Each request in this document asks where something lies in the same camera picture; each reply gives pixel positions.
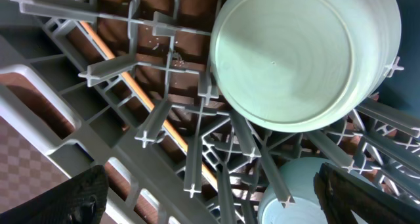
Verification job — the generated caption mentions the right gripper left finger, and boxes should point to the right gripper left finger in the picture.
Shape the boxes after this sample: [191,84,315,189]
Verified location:
[1,165,109,224]

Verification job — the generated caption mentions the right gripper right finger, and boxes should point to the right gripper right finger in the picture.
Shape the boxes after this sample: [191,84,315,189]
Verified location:
[314,163,419,224]

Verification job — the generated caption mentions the light blue small bowl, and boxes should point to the light blue small bowl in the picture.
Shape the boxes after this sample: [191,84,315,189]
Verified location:
[257,157,330,224]

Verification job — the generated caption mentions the dark blue plate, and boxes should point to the dark blue plate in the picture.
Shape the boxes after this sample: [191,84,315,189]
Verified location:
[378,0,419,117]

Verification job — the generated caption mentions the wooden chopstick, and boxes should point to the wooden chopstick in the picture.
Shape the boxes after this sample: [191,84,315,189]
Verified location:
[80,21,218,191]

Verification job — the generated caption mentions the mint green bowl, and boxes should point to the mint green bowl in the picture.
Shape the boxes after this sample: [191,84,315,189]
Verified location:
[210,0,402,133]

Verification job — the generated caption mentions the grey dishwasher rack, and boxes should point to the grey dishwasher rack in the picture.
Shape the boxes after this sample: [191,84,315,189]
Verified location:
[1,0,419,223]

